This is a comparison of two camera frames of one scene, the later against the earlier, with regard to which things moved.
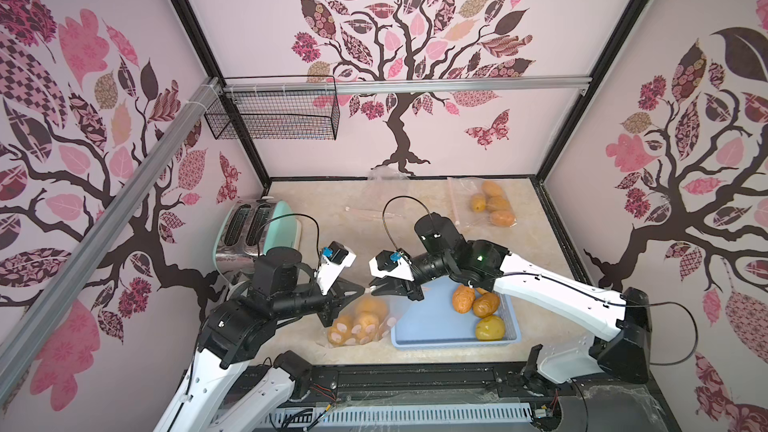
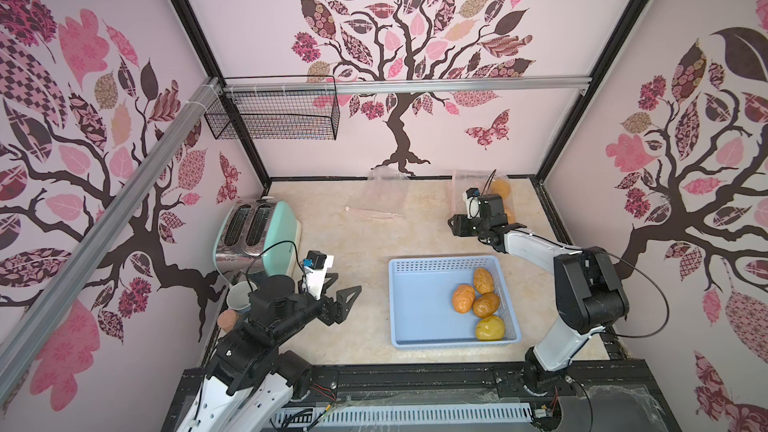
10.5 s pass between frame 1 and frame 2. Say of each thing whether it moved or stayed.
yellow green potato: stayed
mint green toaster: stayed
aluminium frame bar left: stayed
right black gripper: moved
